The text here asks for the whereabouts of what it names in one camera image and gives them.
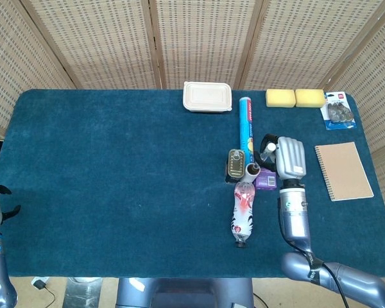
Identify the clear white-capped test tube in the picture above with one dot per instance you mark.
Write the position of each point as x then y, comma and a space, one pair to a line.
270, 147

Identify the woven bamboo folding screen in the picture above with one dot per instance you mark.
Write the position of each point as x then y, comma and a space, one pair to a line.
83, 32

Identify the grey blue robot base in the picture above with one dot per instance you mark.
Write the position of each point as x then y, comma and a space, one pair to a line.
186, 293

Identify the white red plastic bottle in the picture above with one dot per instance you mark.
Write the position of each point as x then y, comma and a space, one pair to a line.
243, 215

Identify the beige lidded food container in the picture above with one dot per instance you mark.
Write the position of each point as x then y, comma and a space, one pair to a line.
207, 97

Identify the blue carpet table mat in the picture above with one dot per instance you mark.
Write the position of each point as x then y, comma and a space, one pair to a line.
115, 160

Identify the brown spiral notebook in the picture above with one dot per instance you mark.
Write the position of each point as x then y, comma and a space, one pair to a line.
344, 171

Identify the purple small box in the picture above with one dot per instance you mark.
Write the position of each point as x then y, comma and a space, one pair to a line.
267, 181

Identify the black gold luncheon meat can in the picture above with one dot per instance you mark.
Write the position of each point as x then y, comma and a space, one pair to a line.
235, 165

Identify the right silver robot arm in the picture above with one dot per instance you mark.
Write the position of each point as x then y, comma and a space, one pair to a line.
293, 215

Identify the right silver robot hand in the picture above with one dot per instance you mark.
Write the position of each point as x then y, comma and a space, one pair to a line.
290, 157

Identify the grey metal table leg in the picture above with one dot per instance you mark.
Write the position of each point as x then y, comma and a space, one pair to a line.
83, 295

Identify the yellow sponge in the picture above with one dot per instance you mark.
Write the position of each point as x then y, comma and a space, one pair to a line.
309, 97
279, 97

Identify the white cardboard tube holder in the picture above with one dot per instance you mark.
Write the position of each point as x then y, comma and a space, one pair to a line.
251, 174

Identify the blue blister pack of clips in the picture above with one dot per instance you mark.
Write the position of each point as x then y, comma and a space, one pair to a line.
338, 110

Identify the blue cling wrap roll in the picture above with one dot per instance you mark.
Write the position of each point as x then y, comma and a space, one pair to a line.
245, 118

